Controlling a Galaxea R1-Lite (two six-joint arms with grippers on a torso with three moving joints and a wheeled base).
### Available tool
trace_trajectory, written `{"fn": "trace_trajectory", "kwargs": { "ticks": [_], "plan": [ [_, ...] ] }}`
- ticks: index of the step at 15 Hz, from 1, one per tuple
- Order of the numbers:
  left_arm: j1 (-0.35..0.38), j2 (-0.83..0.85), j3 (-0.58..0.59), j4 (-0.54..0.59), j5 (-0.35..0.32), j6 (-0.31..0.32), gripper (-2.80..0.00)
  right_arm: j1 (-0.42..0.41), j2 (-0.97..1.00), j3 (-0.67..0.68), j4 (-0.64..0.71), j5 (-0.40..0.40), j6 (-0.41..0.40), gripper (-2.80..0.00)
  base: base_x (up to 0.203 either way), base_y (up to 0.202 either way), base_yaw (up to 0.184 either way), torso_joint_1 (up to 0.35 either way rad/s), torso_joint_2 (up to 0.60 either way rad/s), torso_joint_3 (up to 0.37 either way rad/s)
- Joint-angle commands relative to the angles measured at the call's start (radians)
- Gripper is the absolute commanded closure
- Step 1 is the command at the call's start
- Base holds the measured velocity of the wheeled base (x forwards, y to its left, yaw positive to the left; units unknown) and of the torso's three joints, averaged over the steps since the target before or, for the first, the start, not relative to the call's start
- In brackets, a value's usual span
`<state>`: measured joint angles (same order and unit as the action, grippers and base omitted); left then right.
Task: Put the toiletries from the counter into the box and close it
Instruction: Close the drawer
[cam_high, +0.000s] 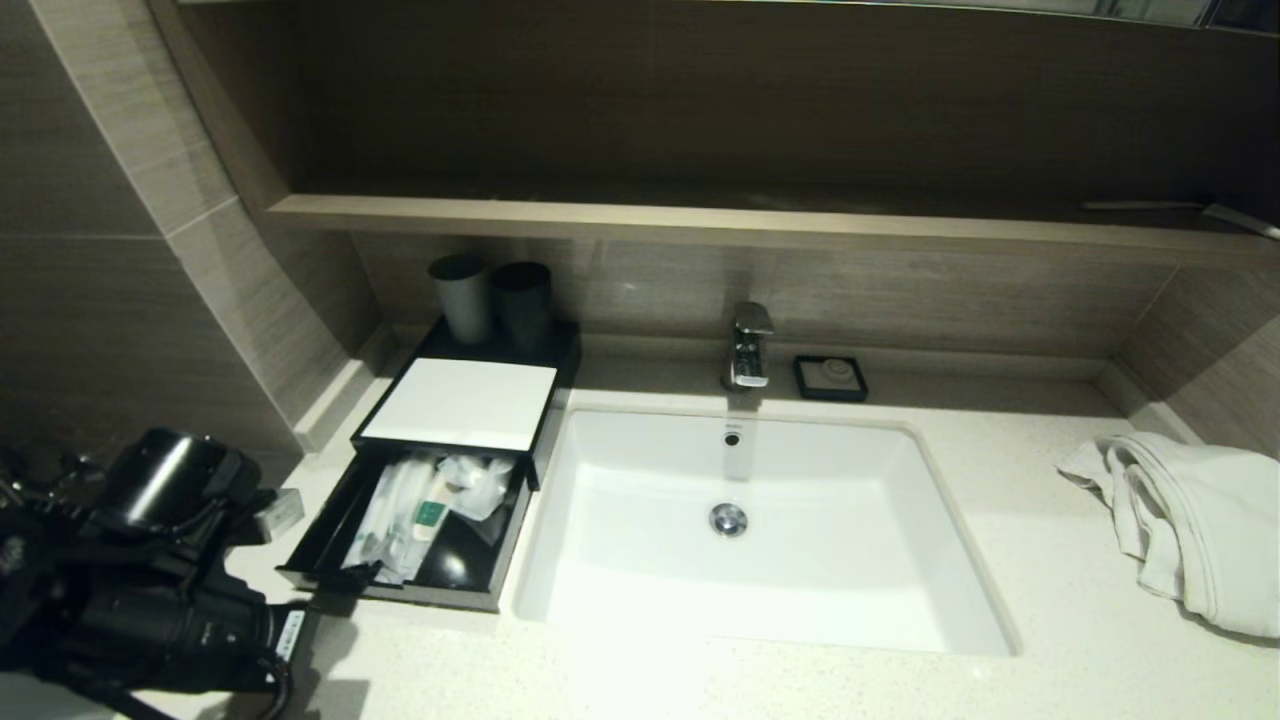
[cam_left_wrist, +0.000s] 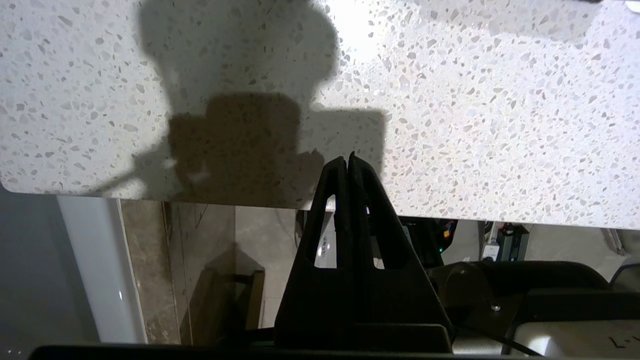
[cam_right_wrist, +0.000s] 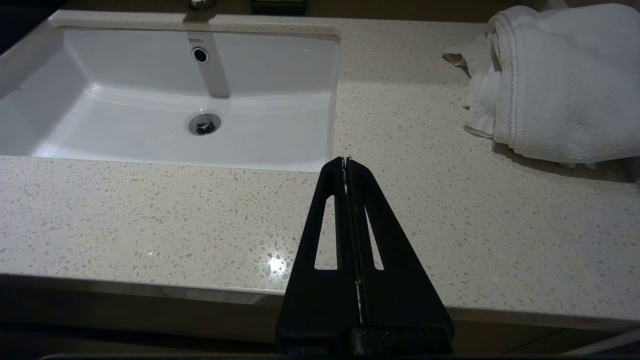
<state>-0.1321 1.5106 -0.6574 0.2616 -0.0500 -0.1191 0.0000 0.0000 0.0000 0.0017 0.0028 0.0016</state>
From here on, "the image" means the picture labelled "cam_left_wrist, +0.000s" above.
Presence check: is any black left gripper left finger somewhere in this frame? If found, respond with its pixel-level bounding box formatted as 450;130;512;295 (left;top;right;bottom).
274;156;357;351

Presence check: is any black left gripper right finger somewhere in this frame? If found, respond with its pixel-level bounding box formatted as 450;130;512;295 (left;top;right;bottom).
348;151;453;351

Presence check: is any white bathtub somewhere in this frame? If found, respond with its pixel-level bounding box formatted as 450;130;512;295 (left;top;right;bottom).
56;196;147;346

